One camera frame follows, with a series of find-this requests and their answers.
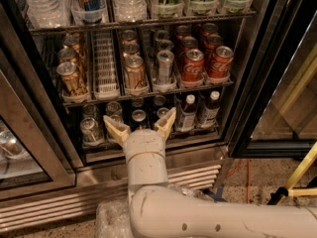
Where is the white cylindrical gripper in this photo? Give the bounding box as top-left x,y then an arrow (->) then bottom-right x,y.
103,107 -> 176,160

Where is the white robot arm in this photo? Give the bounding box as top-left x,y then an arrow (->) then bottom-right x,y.
103,108 -> 317,238

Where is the front left blue pepsi can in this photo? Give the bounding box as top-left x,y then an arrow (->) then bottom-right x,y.
132,109 -> 148,130

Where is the blue pepsi can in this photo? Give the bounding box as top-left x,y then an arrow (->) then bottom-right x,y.
157,107 -> 169,120
153,95 -> 166,110
132,109 -> 148,130
131,97 -> 145,111

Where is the front right blue pepsi can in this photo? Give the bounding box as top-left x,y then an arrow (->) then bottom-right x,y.
157,107 -> 169,120

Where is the back left blue pepsi can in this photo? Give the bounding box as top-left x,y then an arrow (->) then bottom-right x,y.
131,97 -> 145,111

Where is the back right blue pepsi can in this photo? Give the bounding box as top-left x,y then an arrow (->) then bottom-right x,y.
153,95 -> 166,110

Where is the front left clear green can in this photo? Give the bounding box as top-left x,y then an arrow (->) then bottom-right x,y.
80,117 -> 103,144

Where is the back left clear can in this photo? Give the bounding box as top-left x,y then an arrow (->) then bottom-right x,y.
82,104 -> 100,121

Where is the front gold can centre row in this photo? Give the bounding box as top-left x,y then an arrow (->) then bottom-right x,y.
125,56 -> 146,89

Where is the gold can row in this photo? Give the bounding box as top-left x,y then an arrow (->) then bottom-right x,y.
121,30 -> 138,45
57,48 -> 86,78
56,61 -> 87,97
125,56 -> 146,89
62,33 -> 87,67
122,44 -> 140,58

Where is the front slim silver can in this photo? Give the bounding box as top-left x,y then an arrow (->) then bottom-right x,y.
157,50 -> 174,84

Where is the slim silver can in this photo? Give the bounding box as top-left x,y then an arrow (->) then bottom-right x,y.
157,50 -> 174,84
157,40 -> 174,51
154,30 -> 169,45

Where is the middle gold can centre row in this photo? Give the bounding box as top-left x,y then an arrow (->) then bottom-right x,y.
122,44 -> 140,58

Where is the front gold can left row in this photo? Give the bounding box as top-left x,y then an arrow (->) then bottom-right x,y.
56,61 -> 87,97

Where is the front left red cola can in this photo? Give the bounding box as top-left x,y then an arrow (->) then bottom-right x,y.
182,49 -> 204,82

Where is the red cola can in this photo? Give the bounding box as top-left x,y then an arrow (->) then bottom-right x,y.
180,36 -> 198,55
204,34 -> 223,59
199,23 -> 218,40
174,25 -> 191,43
182,49 -> 204,82

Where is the middle slim silver can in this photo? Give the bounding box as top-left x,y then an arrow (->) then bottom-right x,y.
157,40 -> 174,51

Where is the back gold can centre row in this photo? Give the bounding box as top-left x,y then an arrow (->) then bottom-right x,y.
121,30 -> 138,45

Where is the back slim silver can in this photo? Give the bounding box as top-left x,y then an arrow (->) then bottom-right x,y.
154,30 -> 169,45

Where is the middle left red cola can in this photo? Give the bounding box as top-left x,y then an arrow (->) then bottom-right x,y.
180,36 -> 198,55

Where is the front right orange cola can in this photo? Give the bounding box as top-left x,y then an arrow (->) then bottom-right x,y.
207,46 -> 234,78

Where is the stainless steel fridge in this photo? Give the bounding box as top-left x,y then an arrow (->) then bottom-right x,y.
0,0 -> 285,234

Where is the middle gold can left row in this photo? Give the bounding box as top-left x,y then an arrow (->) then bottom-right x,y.
57,48 -> 86,78

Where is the back left red cola can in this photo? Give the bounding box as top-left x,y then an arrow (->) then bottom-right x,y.
174,25 -> 191,43

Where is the middle right red cola can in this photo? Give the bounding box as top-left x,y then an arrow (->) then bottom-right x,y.
204,34 -> 223,59

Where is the back gold can left row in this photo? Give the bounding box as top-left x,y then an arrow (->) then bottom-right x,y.
62,33 -> 87,67

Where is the left closed fridge door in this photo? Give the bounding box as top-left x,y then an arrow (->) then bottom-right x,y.
0,53 -> 75,201

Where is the back right red cola can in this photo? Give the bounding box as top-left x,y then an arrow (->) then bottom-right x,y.
199,23 -> 218,40

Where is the open glass fridge door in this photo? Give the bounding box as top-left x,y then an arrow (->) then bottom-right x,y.
226,0 -> 316,159

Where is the blue red bull can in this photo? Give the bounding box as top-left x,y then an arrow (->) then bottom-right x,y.
71,0 -> 105,25

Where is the left brown juice bottle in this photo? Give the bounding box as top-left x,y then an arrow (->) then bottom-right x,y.
175,94 -> 197,132

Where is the brown juice bottle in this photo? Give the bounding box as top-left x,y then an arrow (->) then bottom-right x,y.
197,90 -> 220,128
175,94 -> 197,132

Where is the right brown juice bottle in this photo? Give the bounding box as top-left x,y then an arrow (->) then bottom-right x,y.
197,90 -> 220,128

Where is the blue tape cross mark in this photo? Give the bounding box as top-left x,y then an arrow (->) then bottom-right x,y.
203,186 -> 225,202

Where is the clear water bottle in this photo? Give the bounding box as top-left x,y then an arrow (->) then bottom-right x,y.
113,0 -> 147,22
26,0 -> 71,29

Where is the left clear water bottle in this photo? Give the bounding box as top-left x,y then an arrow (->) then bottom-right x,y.
26,0 -> 71,29

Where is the empty white wire can tray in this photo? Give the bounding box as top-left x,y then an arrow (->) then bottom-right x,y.
92,31 -> 120,100

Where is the orange extension cable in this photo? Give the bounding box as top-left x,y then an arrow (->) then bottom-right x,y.
225,158 -> 252,204

